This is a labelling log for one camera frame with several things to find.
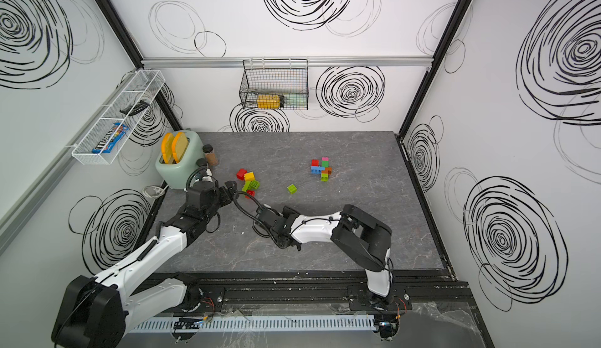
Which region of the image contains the yellow toast slice right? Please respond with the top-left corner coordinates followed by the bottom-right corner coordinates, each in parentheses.
top-left (172, 132), bottom-right (189, 163)

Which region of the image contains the yellow toast slice left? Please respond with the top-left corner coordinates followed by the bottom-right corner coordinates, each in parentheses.
top-left (161, 133), bottom-right (175, 164)

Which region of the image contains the yellow toast slice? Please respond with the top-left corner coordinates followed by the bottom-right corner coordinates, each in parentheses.
top-left (161, 133), bottom-right (175, 164)
top-left (172, 132), bottom-right (189, 163)

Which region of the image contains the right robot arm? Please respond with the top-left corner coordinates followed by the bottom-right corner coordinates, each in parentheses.
top-left (253, 205), bottom-right (392, 299)

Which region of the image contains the yellow item in basket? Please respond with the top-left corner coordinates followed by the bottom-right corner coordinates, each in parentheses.
top-left (256, 94), bottom-right (283, 109)

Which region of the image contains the black wire wall basket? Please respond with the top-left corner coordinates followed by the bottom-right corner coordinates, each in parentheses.
top-left (239, 58), bottom-right (309, 110)

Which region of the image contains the yellow lego brick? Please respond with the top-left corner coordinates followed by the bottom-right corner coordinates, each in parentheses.
top-left (244, 172), bottom-right (255, 182)

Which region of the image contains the dark pepper jar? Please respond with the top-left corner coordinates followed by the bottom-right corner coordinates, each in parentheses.
top-left (197, 158), bottom-right (210, 169)

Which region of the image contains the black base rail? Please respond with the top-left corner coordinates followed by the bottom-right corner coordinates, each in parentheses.
top-left (133, 270), bottom-right (475, 310)

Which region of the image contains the white slotted cable duct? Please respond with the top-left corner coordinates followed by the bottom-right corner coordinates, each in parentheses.
top-left (132, 314), bottom-right (377, 333)

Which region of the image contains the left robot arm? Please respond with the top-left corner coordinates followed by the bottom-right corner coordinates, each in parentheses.
top-left (51, 176), bottom-right (237, 347)

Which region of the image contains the mint green toaster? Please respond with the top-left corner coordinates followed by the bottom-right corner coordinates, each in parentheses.
top-left (155, 130), bottom-right (204, 189)

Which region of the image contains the blue candy packet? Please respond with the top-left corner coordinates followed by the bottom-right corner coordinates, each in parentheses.
top-left (92, 122), bottom-right (129, 154)

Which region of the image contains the black remote control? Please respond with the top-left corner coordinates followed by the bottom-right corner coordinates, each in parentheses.
top-left (120, 101), bottom-right (150, 117)

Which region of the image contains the white wire wall shelf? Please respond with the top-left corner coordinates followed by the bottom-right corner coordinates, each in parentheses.
top-left (71, 69), bottom-right (165, 166)

